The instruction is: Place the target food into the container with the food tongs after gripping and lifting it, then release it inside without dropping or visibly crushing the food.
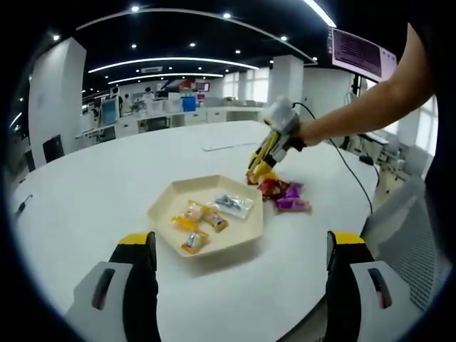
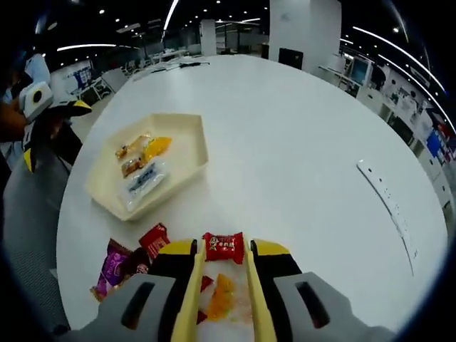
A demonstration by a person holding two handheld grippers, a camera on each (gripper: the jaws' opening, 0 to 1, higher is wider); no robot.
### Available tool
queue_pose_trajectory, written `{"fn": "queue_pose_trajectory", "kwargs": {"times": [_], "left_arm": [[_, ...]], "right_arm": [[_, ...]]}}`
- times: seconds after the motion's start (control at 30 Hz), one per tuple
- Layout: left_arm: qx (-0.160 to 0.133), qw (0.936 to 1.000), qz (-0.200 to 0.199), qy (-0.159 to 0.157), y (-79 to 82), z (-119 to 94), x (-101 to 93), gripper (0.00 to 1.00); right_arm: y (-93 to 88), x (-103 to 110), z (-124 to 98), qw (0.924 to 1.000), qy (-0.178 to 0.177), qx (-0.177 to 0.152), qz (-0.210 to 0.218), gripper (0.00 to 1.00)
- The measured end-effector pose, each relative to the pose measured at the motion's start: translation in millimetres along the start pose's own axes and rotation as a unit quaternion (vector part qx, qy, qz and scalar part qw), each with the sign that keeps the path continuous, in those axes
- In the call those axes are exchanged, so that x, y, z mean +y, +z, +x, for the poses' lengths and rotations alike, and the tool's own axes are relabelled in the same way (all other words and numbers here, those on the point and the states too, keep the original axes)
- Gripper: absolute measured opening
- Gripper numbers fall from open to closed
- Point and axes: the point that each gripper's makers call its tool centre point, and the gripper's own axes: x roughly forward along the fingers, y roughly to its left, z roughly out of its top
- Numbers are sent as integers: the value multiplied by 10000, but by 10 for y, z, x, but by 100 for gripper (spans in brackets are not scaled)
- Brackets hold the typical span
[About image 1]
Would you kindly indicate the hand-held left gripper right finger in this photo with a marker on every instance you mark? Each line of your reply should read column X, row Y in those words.
column 340, row 285

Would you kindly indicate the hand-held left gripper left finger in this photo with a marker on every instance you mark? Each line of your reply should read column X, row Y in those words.
column 140, row 285

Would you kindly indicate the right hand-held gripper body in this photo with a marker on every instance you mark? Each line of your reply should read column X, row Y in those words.
column 285, row 115

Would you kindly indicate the purple food snack packet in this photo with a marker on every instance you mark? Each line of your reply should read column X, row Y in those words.
column 292, row 205
column 295, row 189

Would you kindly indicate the clear blue-white packet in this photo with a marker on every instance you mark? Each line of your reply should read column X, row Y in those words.
column 231, row 203

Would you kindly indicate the orange candy food packet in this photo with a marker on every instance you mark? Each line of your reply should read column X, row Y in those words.
column 194, row 243
column 216, row 222

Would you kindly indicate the beige hexagonal container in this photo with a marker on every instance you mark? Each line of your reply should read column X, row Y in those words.
column 167, row 213

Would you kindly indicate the person's right hand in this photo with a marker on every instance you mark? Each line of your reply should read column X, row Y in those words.
column 310, row 135

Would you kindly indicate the monitor stand pole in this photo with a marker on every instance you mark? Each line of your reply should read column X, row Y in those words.
column 356, row 83

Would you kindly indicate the grey mesh office chair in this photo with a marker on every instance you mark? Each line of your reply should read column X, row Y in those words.
column 406, row 242

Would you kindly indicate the blue box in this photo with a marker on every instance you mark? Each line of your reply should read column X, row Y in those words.
column 189, row 104

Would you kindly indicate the overhead monitor screen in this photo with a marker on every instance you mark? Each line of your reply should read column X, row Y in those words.
column 360, row 53

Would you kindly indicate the black desk chair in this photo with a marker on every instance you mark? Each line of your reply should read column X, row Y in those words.
column 157, row 123

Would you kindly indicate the light blue screen machine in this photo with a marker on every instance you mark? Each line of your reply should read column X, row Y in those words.
column 110, row 111

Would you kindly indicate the black office chair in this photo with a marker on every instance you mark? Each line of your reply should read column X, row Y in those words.
column 29, row 161
column 53, row 149

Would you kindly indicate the person's dark shirt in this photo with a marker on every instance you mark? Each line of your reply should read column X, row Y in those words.
column 443, row 160

